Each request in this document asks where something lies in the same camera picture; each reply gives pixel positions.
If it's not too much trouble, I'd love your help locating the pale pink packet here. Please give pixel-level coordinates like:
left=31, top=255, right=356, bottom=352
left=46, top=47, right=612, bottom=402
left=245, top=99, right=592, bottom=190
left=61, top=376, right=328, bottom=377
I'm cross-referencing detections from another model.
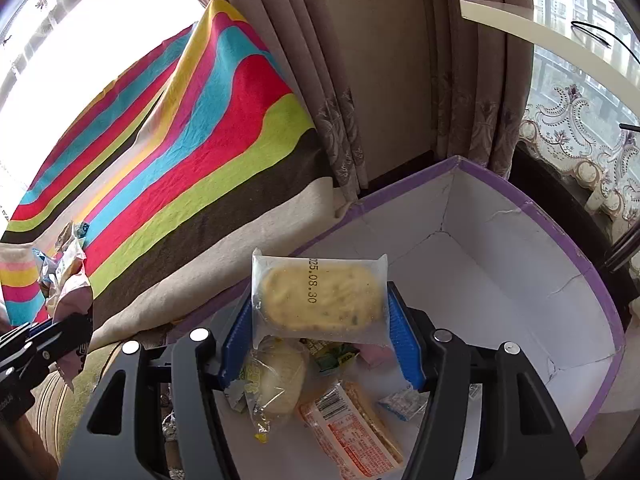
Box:
left=357, top=345, right=396, bottom=368

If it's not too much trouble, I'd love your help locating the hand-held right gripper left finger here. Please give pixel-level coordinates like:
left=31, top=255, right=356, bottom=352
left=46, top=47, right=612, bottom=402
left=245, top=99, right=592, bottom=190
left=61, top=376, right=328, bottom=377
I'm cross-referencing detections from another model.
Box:
left=57, top=287, right=253, bottom=480

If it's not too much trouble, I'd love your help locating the small blue white packet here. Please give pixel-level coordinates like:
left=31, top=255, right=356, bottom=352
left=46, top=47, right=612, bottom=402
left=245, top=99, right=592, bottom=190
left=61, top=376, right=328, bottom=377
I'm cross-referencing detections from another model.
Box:
left=377, top=387, right=431, bottom=418

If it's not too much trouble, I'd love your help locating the clear packet with pale biscuit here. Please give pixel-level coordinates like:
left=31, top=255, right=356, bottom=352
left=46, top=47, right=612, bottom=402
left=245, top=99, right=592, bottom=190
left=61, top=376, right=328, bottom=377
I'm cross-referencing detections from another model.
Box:
left=250, top=247, right=391, bottom=351

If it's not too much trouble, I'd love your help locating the colourful striped cloth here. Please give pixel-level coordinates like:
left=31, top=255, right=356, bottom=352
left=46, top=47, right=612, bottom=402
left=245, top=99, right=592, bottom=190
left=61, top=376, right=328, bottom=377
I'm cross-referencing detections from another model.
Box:
left=0, top=0, right=336, bottom=351

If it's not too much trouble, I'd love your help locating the purple cardboard box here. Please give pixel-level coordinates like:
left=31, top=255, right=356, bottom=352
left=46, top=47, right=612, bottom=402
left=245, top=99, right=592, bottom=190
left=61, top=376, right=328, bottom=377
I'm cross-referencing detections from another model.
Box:
left=165, top=155, right=627, bottom=480

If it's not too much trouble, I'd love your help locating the bread packet with orange label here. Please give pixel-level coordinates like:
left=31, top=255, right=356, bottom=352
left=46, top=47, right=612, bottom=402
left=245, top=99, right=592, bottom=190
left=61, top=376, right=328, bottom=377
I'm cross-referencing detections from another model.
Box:
left=297, top=380, right=406, bottom=478

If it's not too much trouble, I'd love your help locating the cream board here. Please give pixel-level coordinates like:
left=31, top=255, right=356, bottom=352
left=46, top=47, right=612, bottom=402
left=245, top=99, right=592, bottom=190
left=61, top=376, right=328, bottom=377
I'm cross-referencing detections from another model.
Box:
left=459, top=0, right=640, bottom=126

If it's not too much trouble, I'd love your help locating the embroidered lace curtain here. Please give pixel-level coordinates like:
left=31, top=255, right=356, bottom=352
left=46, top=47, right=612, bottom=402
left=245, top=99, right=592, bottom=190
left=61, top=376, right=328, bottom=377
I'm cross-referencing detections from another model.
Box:
left=520, top=0, right=640, bottom=221

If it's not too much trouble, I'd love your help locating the pink snack packet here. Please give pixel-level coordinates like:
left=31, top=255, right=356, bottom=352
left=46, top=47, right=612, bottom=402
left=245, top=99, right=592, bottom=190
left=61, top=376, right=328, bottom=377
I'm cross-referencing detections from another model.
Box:
left=47, top=280, right=95, bottom=391

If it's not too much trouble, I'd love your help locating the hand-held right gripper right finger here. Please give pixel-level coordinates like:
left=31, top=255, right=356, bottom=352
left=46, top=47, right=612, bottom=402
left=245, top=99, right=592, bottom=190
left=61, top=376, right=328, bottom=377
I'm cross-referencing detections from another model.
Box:
left=385, top=281, right=586, bottom=480

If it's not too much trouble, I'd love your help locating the clear snack packet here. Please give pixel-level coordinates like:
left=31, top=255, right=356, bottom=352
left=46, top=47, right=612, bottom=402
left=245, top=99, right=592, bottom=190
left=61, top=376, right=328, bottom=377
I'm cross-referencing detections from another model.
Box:
left=50, top=220, right=88, bottom=291

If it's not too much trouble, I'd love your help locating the green snack packet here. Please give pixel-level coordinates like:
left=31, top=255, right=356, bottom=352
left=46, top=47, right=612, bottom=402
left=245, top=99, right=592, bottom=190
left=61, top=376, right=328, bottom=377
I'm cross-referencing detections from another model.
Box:
left=300, top=337, right=361, bottom=376

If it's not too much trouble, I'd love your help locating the beige curtain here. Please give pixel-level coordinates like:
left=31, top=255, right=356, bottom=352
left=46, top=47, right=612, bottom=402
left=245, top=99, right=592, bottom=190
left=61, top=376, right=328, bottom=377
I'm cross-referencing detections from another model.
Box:
left=160, top=0, right=533, bottom=201

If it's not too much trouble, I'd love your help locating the bun packet with yellow print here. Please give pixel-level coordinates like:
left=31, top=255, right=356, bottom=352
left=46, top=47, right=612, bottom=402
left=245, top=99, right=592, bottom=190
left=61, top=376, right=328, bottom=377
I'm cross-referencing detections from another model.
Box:
left=227, top=335, right=308, bottom=443

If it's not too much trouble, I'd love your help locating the black cable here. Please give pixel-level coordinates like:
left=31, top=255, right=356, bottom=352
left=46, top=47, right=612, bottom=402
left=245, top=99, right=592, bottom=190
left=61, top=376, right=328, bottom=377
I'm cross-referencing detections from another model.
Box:
left=571, top=21, right=613, bottom=50

